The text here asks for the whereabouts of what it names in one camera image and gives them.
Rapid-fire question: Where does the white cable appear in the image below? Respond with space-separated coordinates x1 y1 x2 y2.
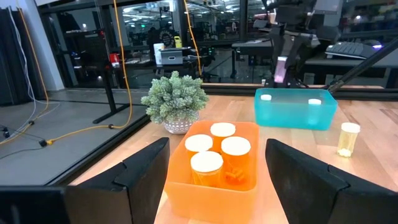
7 6 62 138

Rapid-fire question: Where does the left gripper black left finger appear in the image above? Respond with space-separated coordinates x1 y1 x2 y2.
64 137 170 224

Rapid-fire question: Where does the black desk leg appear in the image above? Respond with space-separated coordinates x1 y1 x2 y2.
92 62 131 124

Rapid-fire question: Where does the black diagonal frame strut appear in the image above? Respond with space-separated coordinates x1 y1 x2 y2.
327 36 398 94

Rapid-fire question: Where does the orange pill bottle white cap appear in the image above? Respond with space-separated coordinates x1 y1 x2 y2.
220 136 252 187
210 122 236 153
190 151 224 187
184 134 214 160

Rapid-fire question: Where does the orange cable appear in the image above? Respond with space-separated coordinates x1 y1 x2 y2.
0 8 50 146

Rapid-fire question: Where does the green succulent in white pot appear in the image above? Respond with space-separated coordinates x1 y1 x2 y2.
140 70 210 135

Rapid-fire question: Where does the hanging yellow cable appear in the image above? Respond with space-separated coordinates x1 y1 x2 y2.
183 0 203 77

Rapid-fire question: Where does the long yellow extension cable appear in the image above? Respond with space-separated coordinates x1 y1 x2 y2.
45 0 134 146

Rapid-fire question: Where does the grey equipment box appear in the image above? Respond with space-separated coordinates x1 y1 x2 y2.
160 47 184 65

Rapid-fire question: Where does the orange translucent plastic bin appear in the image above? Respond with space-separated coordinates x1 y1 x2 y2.
164 120 261 224

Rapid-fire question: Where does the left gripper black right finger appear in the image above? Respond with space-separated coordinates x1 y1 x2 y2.
266 138 398 224

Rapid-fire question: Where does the black desk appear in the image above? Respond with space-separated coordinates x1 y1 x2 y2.
303 55 398 90

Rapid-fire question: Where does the black computer keyboard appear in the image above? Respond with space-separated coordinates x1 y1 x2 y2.
325 41 379 60

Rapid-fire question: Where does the yellow pill bottle white cap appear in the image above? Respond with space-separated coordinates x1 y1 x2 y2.
336 121 361 158
307 98 323 125

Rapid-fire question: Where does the teal translucent plastic bin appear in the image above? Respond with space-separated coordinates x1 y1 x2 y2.
254 88 338 131

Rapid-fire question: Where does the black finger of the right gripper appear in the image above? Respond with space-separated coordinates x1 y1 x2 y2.
267 30 282 88
284 33 304 71

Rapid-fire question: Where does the white container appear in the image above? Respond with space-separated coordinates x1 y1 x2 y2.
153 42 165 66

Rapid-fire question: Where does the red object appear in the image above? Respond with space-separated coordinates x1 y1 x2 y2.
108 52 121 68

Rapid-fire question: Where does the black curtain panel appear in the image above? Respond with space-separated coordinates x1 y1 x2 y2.
0 6 46 106

